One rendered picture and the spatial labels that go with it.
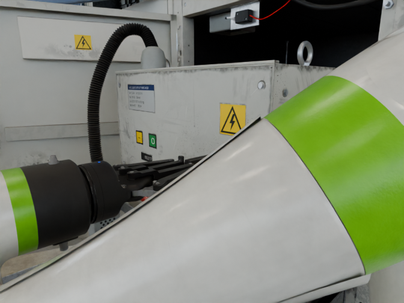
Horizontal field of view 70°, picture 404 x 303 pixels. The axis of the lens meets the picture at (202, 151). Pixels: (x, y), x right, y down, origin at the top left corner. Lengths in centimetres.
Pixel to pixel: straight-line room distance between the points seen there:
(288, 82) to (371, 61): 28
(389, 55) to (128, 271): 18
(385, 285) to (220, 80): 35
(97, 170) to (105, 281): 20
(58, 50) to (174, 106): 48
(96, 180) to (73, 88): 66
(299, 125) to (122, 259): 12
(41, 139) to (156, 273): 86
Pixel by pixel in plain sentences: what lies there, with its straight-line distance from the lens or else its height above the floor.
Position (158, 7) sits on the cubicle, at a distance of 114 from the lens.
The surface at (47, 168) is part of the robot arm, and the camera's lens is 36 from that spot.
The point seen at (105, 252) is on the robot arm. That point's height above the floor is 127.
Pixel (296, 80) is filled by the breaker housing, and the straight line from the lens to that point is 47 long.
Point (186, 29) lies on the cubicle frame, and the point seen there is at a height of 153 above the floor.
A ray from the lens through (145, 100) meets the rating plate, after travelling 68.
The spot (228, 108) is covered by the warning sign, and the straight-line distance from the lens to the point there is 48.
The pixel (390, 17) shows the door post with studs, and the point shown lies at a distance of 66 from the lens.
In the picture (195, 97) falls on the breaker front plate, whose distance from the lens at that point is 54.
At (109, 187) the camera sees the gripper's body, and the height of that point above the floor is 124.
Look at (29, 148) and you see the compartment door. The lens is 102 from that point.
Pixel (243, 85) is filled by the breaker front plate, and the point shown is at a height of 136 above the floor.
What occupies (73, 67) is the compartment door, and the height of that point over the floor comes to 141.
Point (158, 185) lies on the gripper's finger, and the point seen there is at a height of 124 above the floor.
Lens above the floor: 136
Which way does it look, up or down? 13 degrees down
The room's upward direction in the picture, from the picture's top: straight up
